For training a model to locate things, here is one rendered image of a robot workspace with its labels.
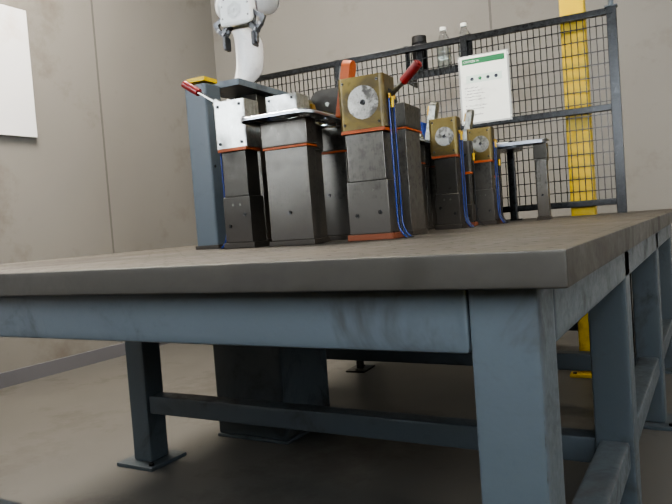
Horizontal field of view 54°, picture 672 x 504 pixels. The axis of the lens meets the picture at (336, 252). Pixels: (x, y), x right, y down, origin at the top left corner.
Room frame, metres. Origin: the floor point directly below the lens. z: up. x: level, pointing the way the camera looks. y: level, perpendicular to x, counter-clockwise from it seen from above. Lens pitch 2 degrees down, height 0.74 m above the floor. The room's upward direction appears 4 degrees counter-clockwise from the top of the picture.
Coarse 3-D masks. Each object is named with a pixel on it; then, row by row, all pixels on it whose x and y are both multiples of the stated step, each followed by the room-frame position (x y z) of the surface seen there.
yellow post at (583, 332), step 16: (560, 0) 2.84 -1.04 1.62; (576, 0) 2.81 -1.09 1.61; (560, 16) 2.84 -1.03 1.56; (576, 48) 2.82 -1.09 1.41; (576, 64) 2.82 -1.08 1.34; (576, 96) 2.82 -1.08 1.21; (592, 144) 2.83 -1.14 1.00; (576, 160) 2.83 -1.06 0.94; (592, 160) 2.81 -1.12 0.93; (576, 176) 2.83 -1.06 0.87; (592, 176) 2.80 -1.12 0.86; (576, 192) 2.83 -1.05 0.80; (576, 208) 2.83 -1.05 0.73; (592, 208) 2.81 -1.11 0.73
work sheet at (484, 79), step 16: (464, 64) 2.99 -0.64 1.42; (480, 64) 2.96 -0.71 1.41; (496, 64) 2.93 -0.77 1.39; (464, 80) 2.99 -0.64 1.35; (480, 80) 2.96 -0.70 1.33; (496, 80) 2.93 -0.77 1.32; (464, 96) 3.00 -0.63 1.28; (480, 96) 2.97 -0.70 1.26; (496, 96) 2.93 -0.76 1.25; (464, 112) 3.00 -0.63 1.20; (480, 112) 2.97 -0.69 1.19; (496, 112) 2.94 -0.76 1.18
